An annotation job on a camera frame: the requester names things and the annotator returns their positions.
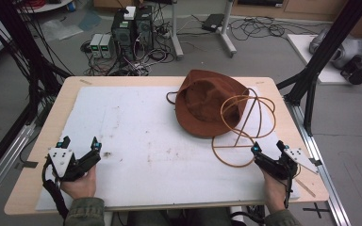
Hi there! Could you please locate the small white box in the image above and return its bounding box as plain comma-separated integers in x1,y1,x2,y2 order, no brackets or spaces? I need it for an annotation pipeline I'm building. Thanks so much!
123,6,137,21

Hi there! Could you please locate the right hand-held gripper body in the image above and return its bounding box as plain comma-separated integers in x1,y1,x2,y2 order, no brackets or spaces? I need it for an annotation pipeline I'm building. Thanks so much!
252,147,321,182

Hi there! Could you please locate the white foam mat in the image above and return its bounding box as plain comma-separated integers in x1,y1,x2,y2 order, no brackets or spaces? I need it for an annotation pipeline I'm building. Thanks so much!
34,85,302,212

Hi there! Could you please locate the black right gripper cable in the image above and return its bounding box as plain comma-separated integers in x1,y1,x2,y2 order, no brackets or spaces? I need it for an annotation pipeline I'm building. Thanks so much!
283,174,294,210

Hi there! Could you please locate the black device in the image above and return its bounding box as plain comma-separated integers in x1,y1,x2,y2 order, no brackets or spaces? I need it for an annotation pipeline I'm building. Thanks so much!
339,55,362,86

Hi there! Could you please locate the aluminium rail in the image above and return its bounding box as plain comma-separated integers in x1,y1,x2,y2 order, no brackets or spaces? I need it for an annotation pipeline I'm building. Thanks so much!
0,123,37,211
284,97,353,226

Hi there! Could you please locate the brown brimmed hat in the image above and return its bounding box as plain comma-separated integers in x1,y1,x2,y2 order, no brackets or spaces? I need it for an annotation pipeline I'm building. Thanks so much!
165,69,251,139

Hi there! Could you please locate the grey power supply unit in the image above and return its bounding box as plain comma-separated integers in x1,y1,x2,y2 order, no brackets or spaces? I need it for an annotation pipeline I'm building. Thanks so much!
89,33,104,59
99,33,115,60

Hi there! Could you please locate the tangle of black floor cables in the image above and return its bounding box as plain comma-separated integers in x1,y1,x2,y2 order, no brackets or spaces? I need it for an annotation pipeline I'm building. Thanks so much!
225,15,324,41

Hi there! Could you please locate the black metal frame post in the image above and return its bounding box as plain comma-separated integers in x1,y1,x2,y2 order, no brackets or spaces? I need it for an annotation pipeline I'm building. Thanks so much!
276,0,362,137
0,0,74,186

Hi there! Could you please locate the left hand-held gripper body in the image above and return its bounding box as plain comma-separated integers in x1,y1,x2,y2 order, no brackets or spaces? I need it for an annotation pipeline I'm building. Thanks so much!
44,146,102,183

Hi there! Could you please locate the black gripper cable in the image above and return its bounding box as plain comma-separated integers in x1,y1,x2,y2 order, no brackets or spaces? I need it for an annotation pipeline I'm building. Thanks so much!
41,155,71,221
283,174,294,210

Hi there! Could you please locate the wooden wire hat stand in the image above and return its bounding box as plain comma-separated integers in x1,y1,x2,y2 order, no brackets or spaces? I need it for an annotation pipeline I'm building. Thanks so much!
210,87,277,169

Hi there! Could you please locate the clear plastic sheet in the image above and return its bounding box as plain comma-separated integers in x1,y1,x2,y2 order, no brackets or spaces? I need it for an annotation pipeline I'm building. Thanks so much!
40,18,85,42

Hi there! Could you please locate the tangle of cables by computer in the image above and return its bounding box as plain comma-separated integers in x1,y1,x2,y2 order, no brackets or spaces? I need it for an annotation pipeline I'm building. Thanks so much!
79,37,177,77

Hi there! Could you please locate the white floor board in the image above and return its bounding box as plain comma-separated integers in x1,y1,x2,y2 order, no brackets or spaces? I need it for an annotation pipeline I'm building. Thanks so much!
287,33,362,86

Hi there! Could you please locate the person's left hand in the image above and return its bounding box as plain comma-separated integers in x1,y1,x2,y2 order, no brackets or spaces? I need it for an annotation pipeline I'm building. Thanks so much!
59,164,98,201

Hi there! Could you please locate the black computer tower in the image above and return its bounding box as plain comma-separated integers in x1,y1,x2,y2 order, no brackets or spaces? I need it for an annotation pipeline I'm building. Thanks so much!
110,5,156,61

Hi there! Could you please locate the flat black box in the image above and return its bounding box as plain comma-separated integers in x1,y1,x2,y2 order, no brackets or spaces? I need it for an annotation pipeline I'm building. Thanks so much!
201,12,226,33

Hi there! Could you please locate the white metal table stand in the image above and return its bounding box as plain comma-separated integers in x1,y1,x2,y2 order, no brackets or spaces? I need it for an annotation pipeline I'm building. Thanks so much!
169,0,239,61

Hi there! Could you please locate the person's right hand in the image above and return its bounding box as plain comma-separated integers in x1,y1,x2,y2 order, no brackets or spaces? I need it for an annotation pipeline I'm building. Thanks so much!
261,169,288,215

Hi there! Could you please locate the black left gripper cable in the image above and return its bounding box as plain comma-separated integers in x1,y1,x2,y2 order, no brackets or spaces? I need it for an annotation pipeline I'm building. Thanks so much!
41,155,71,221

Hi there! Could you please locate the thin wooden stick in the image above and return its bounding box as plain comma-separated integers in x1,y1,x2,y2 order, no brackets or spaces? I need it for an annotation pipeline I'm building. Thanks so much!
294,178,317,199

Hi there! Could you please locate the grey rounded shell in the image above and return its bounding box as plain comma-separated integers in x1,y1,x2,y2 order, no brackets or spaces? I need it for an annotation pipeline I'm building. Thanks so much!
308,27,362,71

